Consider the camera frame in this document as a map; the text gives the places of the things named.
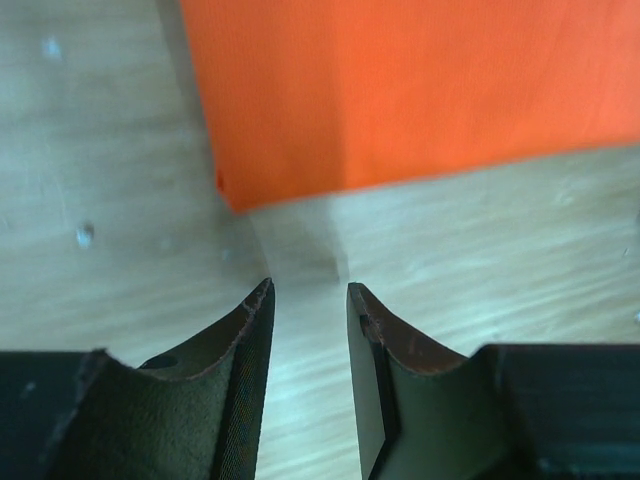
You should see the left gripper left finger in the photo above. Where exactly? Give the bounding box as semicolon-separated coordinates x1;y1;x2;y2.
47;278;275;479

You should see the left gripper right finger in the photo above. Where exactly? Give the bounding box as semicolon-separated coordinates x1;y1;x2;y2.
346;283;540;479

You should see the orange t shirt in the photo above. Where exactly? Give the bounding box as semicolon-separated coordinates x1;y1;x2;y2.
181;1;639;212

